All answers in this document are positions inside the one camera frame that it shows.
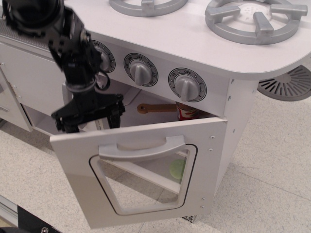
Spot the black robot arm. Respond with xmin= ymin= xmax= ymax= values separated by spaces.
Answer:
xmin=2 ymin=0 xmax=125 ymax=133

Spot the grey stove knob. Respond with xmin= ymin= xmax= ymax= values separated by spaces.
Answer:
xmin=123 ymin=53 xmax=158 ymax=87
xmin=168 ymin=68 xmax=207 ymax=102
xmin=93 ymin=40 xmax=116 ymax=73

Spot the aluminium extrusion rail foot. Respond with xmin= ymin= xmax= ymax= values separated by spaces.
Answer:
xmin=182 ymin=215 xmax=197 ymax=224

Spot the middle grey burner grate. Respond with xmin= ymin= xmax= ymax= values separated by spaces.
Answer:
xmin=109 ymin=0 xmax=188 ymax=17

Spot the left grey stove knob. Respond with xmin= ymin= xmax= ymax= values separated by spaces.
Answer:
xmin=93 ymin=40 xmax=116 ymax=73

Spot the right grey burner grate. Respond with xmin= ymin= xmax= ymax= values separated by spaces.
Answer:
xmin=205 ymin=0 xmax=308 ymax=45

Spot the grey oven door handle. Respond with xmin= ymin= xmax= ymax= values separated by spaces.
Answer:
xmin=99 ymin=135 xmax=186 ymax=162

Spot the brown wooden spoon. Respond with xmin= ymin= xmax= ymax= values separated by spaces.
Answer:
xmin=137 ymin=103 xmax=177 ymax=114

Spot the right grey stove knob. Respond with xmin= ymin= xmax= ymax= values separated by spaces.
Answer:
xmin=168 ymin=68 xmax=207 ymax=102

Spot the white cabinet door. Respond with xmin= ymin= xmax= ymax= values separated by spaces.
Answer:
xmin=0 ymin=44 xmax=65 ymax=135

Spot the white oven door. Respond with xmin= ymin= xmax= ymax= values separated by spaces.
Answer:
xmin=50 ymin=117 xmax=227 ymax=229

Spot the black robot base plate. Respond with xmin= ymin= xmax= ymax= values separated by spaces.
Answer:
xmin=17 ymin=206 xmax=61 ymax=233

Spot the aluminium frame rail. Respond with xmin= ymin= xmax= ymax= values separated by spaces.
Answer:
xmin=0 ymin=196 xmax=18 ymax=227

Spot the grey burner grate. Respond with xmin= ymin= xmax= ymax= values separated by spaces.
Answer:
xmin=205 ymin=0 xmax=308 ymax=45
xmin=109 ymin=0 xmax=188 ymax=17

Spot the middle grey stove knob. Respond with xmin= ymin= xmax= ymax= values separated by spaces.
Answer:
xmin=123 ymin=53 xmax=158 ymax=87

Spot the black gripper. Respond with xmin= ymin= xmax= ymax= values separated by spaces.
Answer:
xmin=52 ymin=90 xmax=125 ymax=133

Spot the grey slotted round disc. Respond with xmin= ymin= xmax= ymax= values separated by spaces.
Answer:
xmin=258 ymin=65 xmax=311 ymax=101

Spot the white toy kitchen stove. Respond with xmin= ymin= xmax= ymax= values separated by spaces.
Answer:
xmin=0 ymin=0 xmax=311 ymax=228

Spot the red toy can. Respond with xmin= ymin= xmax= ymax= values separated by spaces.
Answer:
xmin=176 ymin=102 xmax=199 ymax=120

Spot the grey cabinet door handle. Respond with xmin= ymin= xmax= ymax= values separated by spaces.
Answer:
xmin=62 ymin=82 xmax=88 ymax=132

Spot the green toy food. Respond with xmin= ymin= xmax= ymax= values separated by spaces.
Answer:
xmin=169 ymin=159 xmax=186 ymax=180

